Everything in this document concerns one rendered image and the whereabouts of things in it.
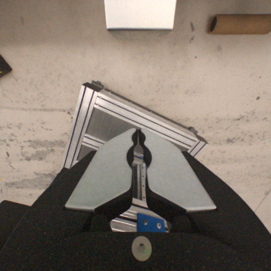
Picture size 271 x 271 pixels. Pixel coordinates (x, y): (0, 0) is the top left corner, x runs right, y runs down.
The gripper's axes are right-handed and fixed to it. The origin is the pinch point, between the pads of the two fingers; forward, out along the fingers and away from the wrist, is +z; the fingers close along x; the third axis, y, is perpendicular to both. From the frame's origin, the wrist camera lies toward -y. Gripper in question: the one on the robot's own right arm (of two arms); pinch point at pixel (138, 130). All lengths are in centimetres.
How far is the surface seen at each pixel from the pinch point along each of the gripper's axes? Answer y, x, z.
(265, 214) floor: 164, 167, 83
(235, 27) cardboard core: -21, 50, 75
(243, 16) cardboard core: -25, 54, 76
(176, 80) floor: 5, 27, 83
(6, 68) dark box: -1, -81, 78
